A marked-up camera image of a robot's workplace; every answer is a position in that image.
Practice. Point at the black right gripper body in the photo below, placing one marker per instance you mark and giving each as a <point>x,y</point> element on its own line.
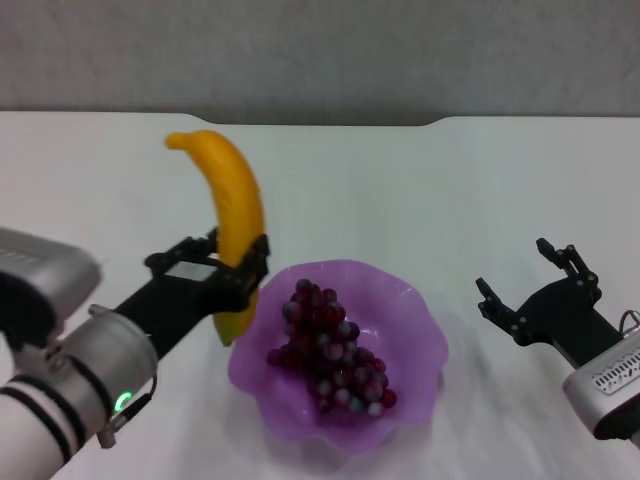
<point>565,315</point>

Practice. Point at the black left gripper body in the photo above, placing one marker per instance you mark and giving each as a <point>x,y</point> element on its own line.
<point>190,295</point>

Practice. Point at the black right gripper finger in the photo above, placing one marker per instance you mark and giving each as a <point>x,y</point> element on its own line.
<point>500,312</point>
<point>575,265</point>

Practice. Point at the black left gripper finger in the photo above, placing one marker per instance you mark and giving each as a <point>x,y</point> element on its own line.
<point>257,270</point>
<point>185,250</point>

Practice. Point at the yellow banana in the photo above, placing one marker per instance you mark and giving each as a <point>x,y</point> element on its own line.
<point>235,200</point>

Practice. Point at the dark red grape bunch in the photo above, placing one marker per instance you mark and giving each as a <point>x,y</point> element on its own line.
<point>330,345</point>

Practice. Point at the purple wavy plastic bowl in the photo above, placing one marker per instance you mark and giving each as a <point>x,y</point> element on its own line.
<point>400,325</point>

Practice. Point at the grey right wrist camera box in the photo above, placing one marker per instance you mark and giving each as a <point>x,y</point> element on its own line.
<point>600,395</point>

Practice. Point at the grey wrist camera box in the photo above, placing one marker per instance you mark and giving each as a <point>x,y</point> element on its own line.
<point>600,395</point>
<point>45,270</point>

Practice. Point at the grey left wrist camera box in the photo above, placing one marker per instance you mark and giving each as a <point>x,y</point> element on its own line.
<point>45,270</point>

